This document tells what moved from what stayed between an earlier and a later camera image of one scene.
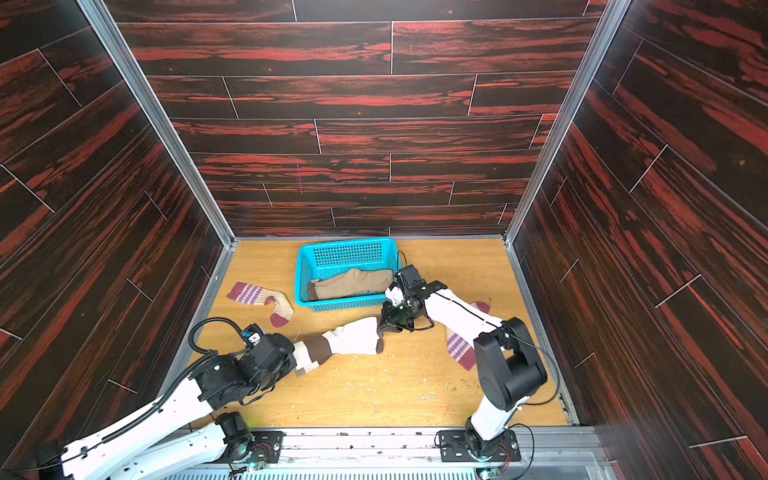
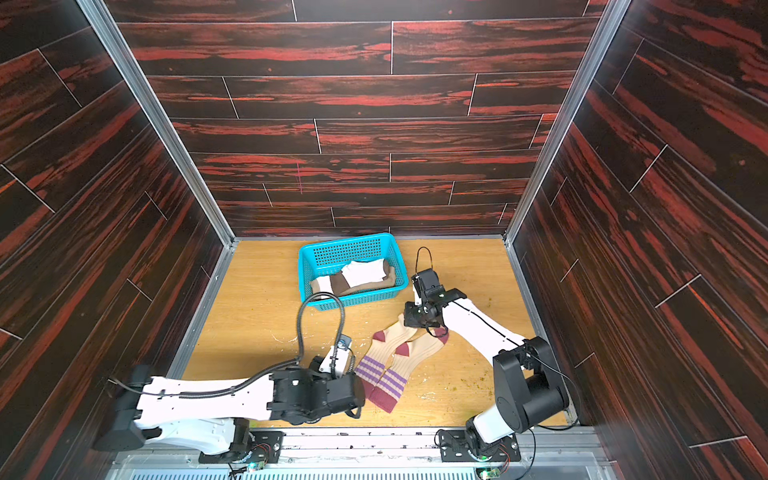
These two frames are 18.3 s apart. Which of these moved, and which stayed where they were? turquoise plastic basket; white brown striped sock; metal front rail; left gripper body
Moved: white brown striped sock; left gripper body
Stayed: turquoise plastic basket; metal front rail
